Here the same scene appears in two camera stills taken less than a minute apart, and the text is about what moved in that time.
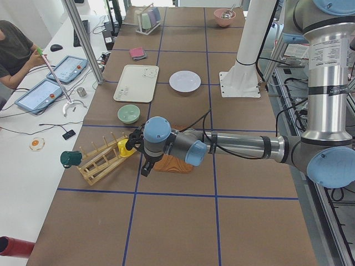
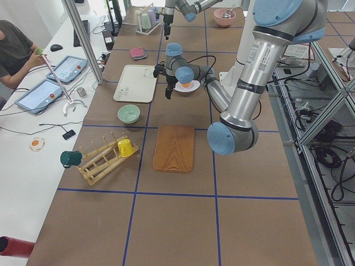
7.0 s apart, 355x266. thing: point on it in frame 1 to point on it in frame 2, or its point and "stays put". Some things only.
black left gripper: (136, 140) to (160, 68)
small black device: (69, 134) stays put
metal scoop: (227, 14) stays put
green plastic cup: (146, 21) stays put
